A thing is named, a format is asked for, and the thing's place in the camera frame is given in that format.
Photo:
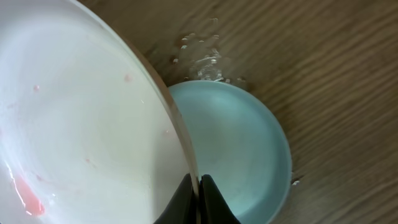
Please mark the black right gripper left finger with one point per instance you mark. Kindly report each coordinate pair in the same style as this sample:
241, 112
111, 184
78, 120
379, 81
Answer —
182, 208

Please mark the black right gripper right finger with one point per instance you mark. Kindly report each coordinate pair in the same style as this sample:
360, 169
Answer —
213, 207

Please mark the light blue plate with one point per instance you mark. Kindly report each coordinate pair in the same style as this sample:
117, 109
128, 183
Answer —
240, 144

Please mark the white plate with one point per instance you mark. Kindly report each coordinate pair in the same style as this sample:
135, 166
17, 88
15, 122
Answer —
89, 132

